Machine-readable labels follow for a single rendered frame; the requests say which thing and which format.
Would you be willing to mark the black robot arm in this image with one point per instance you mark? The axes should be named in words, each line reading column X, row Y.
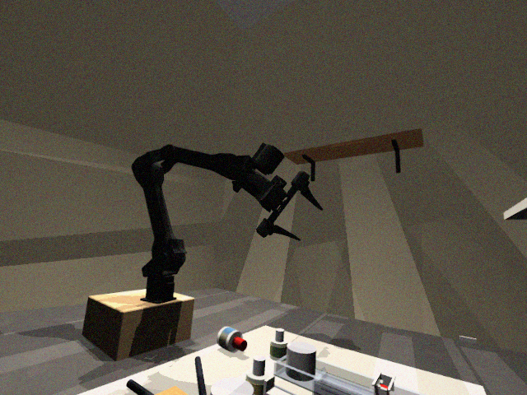
column 168, row 253

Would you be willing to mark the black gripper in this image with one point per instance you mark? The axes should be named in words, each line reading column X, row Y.
column 300, row 182

